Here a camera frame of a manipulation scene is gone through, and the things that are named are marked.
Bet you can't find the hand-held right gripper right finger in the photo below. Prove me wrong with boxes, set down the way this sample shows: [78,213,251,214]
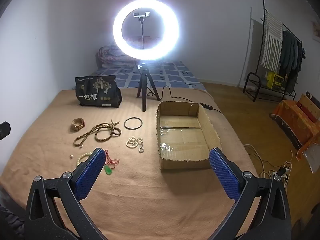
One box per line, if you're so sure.
[209,147,293,240]

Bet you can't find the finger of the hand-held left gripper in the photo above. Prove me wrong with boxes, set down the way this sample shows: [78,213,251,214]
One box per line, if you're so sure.
[0,121,11,138]

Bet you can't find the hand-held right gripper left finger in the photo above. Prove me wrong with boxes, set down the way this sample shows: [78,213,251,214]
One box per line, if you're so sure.
[24,147,107,240]

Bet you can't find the red cord green pendant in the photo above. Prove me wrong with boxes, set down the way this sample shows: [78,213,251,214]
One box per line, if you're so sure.
[104,150,120,175]

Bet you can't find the pale bead bracelet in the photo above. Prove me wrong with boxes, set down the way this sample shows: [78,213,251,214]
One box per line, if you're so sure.
[76,152,93,167]

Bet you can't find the cardboard box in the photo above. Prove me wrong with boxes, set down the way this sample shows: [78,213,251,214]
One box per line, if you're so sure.
[156,101,222,172]

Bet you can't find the brown bead necklace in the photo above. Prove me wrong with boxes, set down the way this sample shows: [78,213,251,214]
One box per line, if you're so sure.
[73,120,122,147]

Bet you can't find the wooden bracelet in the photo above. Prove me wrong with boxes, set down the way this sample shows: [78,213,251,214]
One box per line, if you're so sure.
[71,118,85,132]

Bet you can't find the white power strip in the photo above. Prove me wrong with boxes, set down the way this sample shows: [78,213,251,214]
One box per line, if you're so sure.
[271,165,292,180]

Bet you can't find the black bangle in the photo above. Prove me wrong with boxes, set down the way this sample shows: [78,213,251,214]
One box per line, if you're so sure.
[124,117,143,130]

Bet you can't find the black printed snack bag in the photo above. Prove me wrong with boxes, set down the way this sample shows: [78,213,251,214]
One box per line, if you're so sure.
[75,75,123,108]

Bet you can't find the orange gift box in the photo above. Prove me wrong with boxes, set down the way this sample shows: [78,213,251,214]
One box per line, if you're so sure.
[271,99,320,160]

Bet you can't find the black tripod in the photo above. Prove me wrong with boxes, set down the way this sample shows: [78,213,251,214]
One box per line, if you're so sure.
[136,61,161,112]

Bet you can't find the clear plastic sheet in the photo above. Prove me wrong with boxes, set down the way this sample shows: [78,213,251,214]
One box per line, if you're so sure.
[302,145,320,173]

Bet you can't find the dark knitted clothing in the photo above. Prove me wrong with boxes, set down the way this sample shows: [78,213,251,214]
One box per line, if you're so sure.
[0,202,25,240]

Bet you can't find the black clothes rack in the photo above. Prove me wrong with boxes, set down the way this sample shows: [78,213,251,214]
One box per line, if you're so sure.
[243,0,304,102]

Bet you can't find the yellow box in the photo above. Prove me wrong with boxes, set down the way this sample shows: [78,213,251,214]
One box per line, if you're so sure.
[265,71,285,92]

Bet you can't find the blue patterned bed sheet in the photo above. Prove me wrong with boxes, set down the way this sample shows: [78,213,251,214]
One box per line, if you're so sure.
[89,61,208,90]

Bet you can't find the brown cardboard panel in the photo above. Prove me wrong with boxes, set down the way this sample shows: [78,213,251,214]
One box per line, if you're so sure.
[298,91,320,123]

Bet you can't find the folded patterned quilt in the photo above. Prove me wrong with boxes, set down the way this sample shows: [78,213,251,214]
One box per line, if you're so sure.
[96,45,140,68]

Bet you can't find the dark hanging clothes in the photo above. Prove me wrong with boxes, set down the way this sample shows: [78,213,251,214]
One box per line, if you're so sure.
[279,30,306,94]

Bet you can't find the striped towel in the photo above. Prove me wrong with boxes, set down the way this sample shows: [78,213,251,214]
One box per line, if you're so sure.
[260,11,284,69]

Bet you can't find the phone holder clamp with pole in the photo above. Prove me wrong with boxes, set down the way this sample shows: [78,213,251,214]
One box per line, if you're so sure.
[133,11,150,52]

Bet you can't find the white cables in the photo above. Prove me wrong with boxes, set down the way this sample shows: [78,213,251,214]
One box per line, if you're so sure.
[244,144,293,180]

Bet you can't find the white pearl necklace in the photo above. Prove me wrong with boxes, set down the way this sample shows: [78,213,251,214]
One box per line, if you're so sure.
[125,136,145,153]

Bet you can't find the black power cable with switch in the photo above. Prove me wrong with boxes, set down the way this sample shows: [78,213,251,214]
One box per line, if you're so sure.
[146,85,223,114]

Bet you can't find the white ring light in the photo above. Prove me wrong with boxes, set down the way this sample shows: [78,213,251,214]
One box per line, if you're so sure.
[112,0,180,61]

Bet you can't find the wall poster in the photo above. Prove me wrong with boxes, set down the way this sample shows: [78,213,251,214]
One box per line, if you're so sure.
[311,20,320,40]

